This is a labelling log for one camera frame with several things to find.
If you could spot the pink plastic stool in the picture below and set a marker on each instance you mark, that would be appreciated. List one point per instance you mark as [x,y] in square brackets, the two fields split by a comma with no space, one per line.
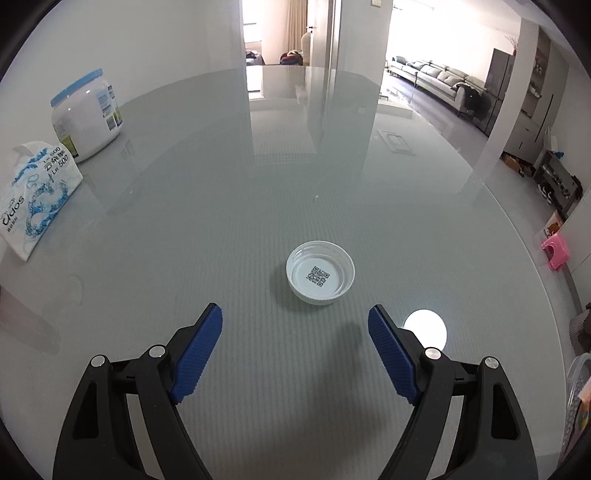
[555,249]

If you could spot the white jar with blue lid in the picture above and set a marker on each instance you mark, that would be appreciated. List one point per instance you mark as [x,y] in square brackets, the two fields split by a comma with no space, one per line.
[85,124]

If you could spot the white plastic lid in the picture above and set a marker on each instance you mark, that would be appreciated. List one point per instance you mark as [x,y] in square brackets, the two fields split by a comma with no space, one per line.
[295,272]

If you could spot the shoe rack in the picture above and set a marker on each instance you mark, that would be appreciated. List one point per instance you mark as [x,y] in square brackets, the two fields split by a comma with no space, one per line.
[556,177]

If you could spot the bed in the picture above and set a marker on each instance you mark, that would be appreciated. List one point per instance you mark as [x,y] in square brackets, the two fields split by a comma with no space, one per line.
[254,57]

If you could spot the white blue tissue pack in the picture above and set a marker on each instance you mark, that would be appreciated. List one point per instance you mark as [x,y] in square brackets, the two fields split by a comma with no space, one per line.
[41,194]

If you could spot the grey sofa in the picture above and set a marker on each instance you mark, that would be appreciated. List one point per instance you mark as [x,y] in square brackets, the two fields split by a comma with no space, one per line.
[438,78]

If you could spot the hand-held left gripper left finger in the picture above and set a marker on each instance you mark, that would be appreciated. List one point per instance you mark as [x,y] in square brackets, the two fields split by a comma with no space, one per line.
[196,355]

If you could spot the grey fabric chair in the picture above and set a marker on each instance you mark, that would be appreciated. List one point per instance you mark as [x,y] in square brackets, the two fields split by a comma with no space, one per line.
[581,330]

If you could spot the dark tall cabinet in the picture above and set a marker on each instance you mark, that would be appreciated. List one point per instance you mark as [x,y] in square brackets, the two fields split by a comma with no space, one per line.
[496,87]

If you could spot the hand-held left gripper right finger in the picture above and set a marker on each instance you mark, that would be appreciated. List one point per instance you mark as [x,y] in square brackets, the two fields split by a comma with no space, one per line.
[392,355]

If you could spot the clear plastic container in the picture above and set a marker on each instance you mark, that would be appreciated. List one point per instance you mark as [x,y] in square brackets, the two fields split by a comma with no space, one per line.
[579,406]

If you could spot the orange cardboard box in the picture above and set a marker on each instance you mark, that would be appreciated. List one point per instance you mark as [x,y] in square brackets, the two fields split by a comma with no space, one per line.
[553,224]

